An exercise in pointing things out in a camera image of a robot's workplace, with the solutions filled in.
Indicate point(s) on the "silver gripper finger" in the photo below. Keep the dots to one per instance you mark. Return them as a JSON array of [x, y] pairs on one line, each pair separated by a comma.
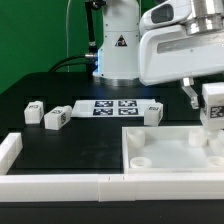
[[186, 85]]

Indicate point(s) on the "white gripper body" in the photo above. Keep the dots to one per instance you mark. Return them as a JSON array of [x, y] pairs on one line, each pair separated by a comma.
[[181, 39]]

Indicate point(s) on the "white square table top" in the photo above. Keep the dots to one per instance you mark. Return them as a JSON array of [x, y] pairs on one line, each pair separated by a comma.
[[167, 149]]

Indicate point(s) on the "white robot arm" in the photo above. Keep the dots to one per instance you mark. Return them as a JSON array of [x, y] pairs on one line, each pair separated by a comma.
[[118, 57]]

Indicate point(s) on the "white sheet with markers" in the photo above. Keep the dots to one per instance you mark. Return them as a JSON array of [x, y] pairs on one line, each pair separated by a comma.
[[111, 108]]

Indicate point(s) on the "white U-shaped obstacle fence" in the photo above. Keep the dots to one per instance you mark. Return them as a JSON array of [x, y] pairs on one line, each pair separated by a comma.
[[102, 188]]

